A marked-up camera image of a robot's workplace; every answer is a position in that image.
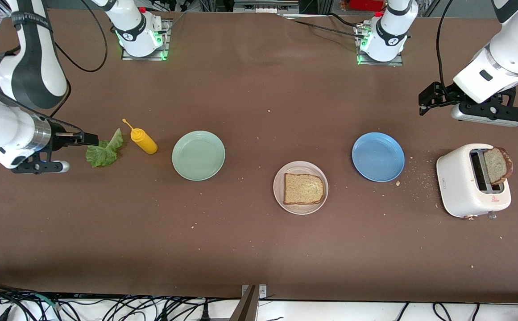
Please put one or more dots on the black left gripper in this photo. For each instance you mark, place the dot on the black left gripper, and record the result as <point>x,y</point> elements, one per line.
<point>444,94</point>

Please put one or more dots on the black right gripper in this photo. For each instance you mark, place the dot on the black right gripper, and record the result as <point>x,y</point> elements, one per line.
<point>58,138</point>

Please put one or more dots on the yellow squeeze bottle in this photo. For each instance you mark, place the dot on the yellow squeeze bottle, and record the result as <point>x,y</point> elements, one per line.
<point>145,141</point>

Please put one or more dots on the brown bread slice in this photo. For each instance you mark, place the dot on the brown bread slice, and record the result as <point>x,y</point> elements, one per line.
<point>496,166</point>
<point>303,189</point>

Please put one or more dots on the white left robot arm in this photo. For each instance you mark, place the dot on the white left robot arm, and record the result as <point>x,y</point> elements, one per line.
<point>388,40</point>

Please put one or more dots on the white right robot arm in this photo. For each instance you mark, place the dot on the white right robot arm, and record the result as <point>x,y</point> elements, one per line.
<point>136,33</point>

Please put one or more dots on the blue plate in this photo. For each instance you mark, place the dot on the blue plate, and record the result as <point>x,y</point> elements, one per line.
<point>378,157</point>

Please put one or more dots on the pale green plate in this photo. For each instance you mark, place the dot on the pale green plate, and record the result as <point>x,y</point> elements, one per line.
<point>198,156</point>

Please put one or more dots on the beige plate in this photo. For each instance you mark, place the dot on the beige plate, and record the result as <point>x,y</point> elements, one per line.
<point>308,209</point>

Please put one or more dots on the green lettuce leaf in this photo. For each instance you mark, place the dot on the green lettuce leaf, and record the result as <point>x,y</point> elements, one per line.
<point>105,155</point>

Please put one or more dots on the white toaster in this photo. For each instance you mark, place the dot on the white toaster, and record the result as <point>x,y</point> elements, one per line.
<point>457,187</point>

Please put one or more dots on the red box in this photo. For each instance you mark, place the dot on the red box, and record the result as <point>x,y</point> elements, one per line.
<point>366,4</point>

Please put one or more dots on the grey metal equipment box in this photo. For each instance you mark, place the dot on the grey metal equipment box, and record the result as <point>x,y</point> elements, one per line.
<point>265,6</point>

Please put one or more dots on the metal table edge bracket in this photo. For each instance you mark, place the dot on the metal table edge bracket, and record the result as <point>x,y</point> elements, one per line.
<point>250,307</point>

